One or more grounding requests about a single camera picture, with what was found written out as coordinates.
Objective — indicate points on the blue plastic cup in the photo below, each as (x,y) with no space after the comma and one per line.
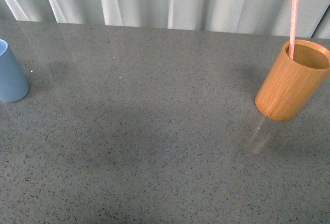
(14,84)

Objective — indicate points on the pink chopstick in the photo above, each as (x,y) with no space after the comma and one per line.
(293,26)

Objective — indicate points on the wooden cylindrical chopstick holder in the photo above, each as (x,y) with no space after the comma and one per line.
(291,82)

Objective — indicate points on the white pleated curtain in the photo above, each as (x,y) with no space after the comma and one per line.
(267,17)

